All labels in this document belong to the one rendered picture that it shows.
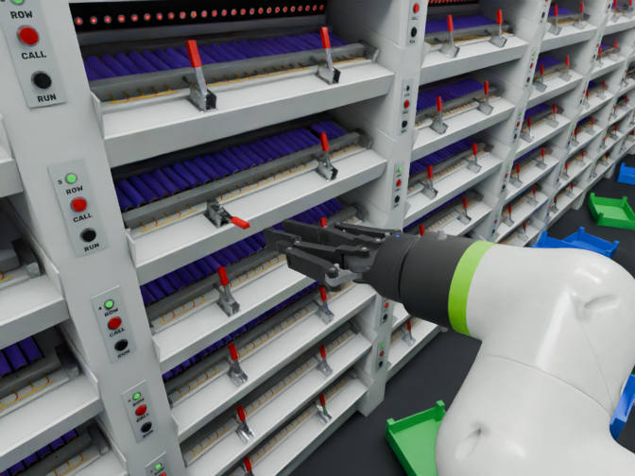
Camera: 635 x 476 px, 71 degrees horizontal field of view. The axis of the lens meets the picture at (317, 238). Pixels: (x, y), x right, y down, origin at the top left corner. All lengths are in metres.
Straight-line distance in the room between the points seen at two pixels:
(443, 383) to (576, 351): 1.36
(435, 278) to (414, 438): 1.15
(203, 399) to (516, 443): 0.71
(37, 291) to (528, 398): 0.57
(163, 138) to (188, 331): 0.35
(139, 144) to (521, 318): 0.49
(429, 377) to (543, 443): 1.38
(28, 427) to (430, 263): 0.59
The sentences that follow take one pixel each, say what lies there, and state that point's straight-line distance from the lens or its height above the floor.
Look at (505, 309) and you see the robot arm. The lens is 0.39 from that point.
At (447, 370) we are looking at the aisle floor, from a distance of 1.76.
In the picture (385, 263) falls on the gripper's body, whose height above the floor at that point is 0.99.
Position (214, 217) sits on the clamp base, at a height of 0.90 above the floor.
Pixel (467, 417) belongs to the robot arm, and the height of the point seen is 0.97.
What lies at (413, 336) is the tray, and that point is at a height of 0.14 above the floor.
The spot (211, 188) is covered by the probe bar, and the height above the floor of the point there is 0.93.
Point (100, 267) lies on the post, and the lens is 0.66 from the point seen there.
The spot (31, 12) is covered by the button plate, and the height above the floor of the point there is 1.21.
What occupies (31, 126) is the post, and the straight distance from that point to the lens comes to 0.58.
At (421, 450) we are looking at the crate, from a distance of 1.53.
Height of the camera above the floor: 1.24
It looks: 30 degrees down
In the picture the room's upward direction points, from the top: straight up
